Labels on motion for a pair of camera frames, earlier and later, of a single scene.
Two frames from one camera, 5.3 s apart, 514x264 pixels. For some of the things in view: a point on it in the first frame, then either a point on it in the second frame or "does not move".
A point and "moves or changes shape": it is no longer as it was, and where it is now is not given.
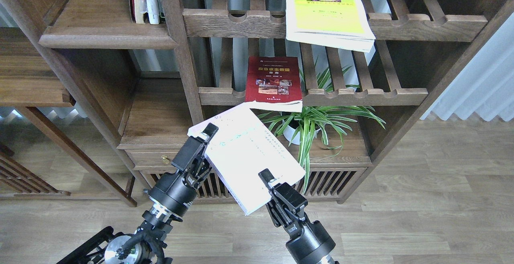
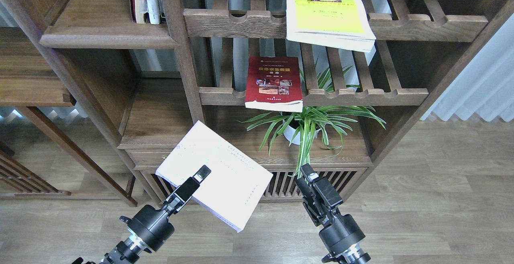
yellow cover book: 327,13 does not move
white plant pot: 288,131 does not move
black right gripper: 312,240 to 337,233
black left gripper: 176,191 to 151,227
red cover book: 273,83 does not move
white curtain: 486,86 does not move
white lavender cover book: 242,146 moves or changes shape
